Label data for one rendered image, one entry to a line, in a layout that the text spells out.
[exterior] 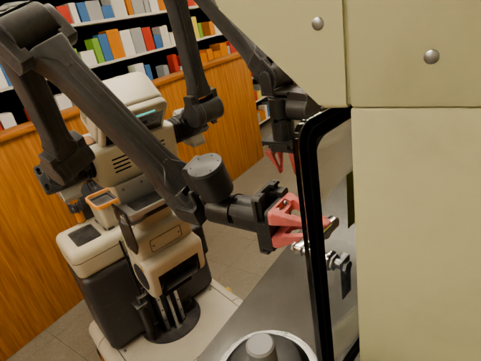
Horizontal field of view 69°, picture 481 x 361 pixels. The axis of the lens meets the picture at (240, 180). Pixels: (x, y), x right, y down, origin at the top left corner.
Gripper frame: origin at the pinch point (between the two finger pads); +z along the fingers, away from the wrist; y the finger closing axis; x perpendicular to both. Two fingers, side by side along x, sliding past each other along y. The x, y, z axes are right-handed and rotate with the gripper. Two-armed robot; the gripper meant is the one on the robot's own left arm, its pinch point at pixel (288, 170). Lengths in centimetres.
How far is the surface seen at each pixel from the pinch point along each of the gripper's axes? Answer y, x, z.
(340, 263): 29, -42, -11
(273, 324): 11.8, -33.8, 16.1
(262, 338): 26, -55, -11
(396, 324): 36, -46, -9
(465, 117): 40, -46, -30
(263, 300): 6.9, -29.1, 16.1
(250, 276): -70, 59, 110
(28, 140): -162, 8, 3
